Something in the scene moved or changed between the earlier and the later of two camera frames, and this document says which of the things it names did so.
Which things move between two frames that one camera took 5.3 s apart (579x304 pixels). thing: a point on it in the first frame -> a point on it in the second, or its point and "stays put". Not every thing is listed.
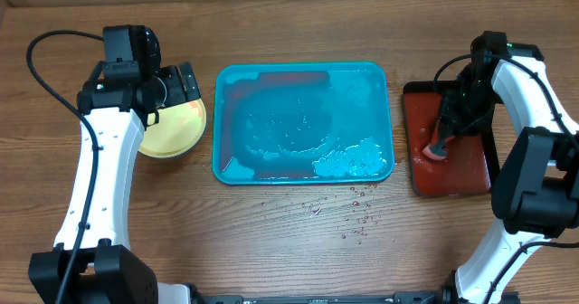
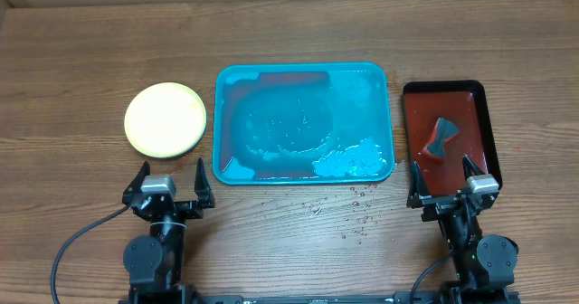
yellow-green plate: [179, 129] stays put
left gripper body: [169, 87] -> [187, 211]
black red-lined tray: [471, 163] stays put
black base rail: [394, 298] stays put
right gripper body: [457, 122] -> [452, 204]
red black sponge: [438, 147] stays put
